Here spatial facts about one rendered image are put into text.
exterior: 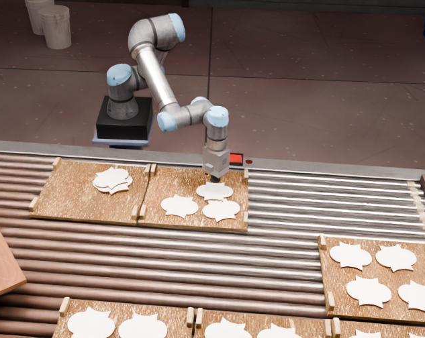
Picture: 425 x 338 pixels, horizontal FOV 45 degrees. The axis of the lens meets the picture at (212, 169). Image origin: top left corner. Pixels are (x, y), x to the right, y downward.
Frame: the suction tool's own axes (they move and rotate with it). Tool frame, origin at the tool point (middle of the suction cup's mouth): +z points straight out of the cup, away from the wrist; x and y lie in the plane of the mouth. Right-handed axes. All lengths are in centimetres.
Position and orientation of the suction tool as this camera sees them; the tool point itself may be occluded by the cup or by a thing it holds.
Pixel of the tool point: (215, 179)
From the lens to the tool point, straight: 201.3
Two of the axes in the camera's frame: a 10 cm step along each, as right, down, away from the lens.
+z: -0.3, 8.0, 6.1
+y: 7.5, 4.2, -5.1
